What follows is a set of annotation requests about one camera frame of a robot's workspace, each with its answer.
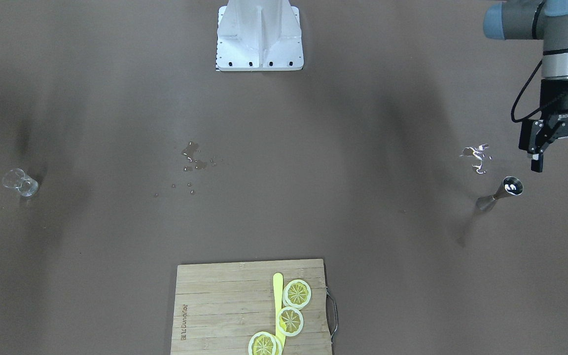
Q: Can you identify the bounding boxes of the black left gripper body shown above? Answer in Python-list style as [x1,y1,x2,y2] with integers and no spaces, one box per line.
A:
[519,79,568,151]

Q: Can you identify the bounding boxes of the clear glass beaker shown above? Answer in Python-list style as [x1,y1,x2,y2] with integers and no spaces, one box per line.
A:
[2,168,39,198]

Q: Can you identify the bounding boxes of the steel jigger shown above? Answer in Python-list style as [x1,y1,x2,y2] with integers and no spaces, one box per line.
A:
[475,176,524,212]

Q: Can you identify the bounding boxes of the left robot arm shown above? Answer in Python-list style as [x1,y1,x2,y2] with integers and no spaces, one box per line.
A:
[483,0,568,173]

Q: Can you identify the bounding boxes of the bamboo cutting board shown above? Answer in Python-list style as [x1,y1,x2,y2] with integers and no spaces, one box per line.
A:
[170,258,334,355]

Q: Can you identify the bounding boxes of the yellow plastic knife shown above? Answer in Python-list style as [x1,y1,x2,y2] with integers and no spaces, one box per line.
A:
[272,273,285,355]

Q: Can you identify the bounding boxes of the middle lemon slice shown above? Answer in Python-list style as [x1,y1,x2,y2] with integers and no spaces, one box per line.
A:
[276,306,305,337]

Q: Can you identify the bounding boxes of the lemon slice at edge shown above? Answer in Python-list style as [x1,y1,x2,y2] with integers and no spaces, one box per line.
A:
[247,332,283,355]

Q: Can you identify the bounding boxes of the lemon slice near handle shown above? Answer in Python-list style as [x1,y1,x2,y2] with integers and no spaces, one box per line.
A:
[283,279,313,310]

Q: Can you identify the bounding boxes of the white column mount base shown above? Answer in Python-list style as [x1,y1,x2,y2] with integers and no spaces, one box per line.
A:
[215,0,304,72]

